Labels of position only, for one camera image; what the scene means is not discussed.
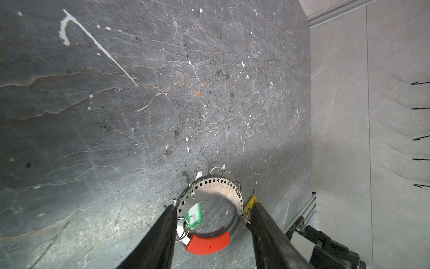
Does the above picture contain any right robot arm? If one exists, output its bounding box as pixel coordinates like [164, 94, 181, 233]
[286, 216, 367, 269]

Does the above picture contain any black wire hook rack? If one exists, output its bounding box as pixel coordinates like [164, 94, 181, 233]
[409, 80, 430, 189]

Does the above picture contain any yellow key tag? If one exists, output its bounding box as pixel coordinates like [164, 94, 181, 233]
[243, 196, 257, 218]

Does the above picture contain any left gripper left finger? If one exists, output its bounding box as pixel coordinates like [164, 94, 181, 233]
[118, 205, 178, 269]

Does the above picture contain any green key tag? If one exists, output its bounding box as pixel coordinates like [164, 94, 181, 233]
[186, 203, 202, 230]

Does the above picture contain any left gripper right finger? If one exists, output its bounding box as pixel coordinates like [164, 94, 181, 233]
[246, 202, 313, 269]

